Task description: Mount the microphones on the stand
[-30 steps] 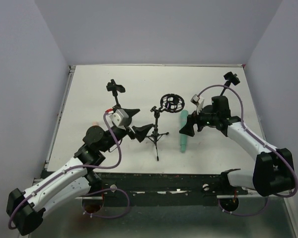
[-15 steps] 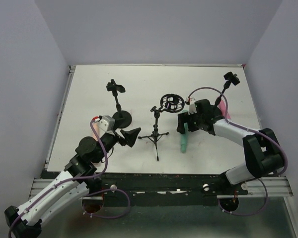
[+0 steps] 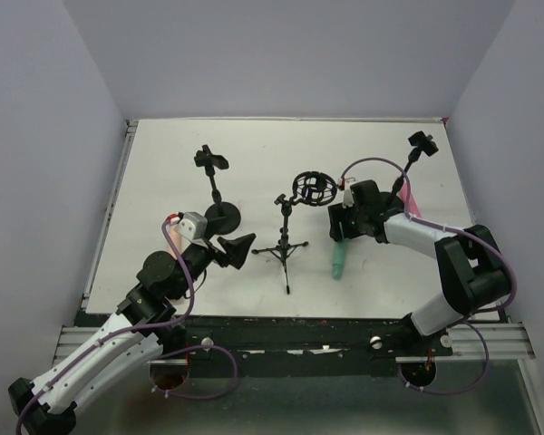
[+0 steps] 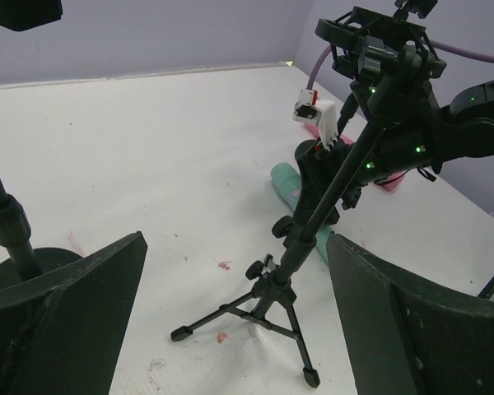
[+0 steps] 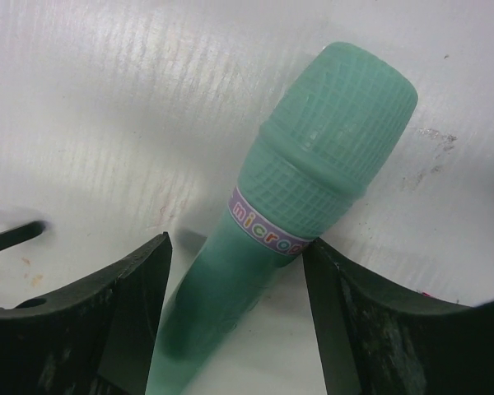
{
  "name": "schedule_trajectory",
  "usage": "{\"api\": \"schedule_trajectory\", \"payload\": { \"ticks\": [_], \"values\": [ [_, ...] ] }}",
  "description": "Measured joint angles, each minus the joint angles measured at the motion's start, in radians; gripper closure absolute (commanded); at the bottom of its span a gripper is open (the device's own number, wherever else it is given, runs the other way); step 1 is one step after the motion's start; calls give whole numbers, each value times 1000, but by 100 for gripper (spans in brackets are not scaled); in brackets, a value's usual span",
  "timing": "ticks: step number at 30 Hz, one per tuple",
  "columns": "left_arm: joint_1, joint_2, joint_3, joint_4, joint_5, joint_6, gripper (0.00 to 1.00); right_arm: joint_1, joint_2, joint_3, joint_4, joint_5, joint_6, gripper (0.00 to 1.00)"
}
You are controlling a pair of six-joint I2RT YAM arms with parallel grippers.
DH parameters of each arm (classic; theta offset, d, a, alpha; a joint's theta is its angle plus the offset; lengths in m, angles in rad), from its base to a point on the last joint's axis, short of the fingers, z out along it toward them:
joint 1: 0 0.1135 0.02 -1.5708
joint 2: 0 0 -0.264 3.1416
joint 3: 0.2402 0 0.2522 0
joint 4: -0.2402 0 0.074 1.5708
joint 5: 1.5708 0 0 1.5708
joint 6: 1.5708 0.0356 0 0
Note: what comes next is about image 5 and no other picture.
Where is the black tripod shock-mount stand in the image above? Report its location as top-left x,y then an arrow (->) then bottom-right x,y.
0,221 -> 46,251

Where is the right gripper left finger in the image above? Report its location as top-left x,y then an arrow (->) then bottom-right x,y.
0,233 -> 172,394

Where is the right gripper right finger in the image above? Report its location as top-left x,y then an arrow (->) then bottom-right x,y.
303,239 -> 494,394

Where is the green toy microphone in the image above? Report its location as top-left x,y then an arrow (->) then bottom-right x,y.
146,42 -> 418,394

